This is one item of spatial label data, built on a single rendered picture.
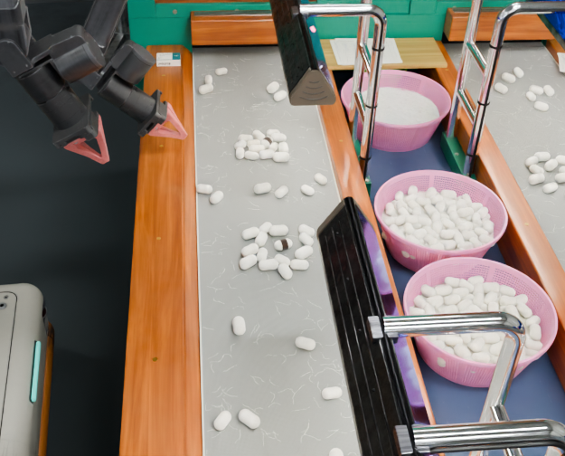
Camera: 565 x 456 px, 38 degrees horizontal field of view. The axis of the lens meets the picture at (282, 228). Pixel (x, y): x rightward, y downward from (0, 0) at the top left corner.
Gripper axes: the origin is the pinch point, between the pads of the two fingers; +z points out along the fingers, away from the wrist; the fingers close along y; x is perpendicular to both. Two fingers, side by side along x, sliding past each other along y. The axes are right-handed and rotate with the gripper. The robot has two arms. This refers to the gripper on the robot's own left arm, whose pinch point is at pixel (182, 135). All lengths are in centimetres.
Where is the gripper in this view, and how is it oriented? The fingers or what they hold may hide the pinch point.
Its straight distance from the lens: 173.6
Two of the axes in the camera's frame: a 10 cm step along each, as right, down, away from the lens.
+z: 7.3, 4.8, 4.8
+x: -6.7, 6.1, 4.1
